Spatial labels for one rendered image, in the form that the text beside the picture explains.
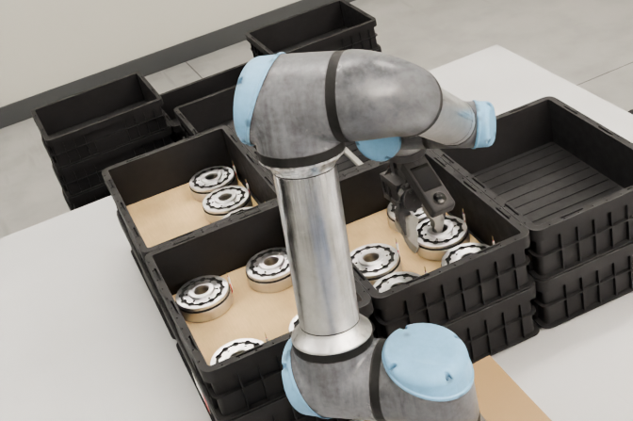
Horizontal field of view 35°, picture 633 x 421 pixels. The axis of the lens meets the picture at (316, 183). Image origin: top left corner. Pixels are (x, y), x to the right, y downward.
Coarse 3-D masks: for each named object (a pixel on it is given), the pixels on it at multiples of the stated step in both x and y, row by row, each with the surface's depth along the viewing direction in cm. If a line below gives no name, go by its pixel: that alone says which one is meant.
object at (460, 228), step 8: (448, 216) 192; (424, 224) 192; (456, 224) 189; (464, 224) 189; (416, 232) 190; (424, 232) 189; (456, 232) 187; (464, 232) 187; (424, 240) 188; (432, 240) 187; (440, 240) 186; (448, 240) 186; (456, 240) 185; (432, 248) 185; (440, 248) 185
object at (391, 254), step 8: (360, 248) 189; (368, 248) 189; (376, 248) 189; (384, 248) 188; (392, 248) 187; (352, 256) 188; (384, 256) 185; (392, 256) 185; (384, 264) 183; (392, 264) 183; (368, 272) 183; (376, 272) 182; (384, 272) 181
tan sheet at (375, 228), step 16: (352, 224) 202; (368, 224) 201; (384, 224) 200; (352, 240) 198; (368, 240) 196; (384, 240) 195; (400, 240) 194; (400, 256) 190; (416, 256) 189; (416, 272) 185
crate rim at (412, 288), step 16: (432, 160) 198; (352, 176) 199; (480, 192) 185; (496, 208) 180; (512, 224) 174; (512, 240) 170; (528, 240) 171; (480, 256) 168; (496, 256) 170; (432, 272) 167; (448, 272) 167; (464, 272) 168; (368, 288) 167; (400, 288) 165; (416, 288) 166; (432, 288) 167; (384, 304) 165
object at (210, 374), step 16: (272, 208) 195; (224, 224) 193; (192, 240) 191; (160, 288) 179; (176, 304) 174; (368, 304) 164; (176, 320) 170; (192, 336) 165; (288, 336) 160; (192, 352) 162; (256, 352) 159; (272, 352) 160; (208, 368) 158; (224, 368) 158; (240, 368) 159
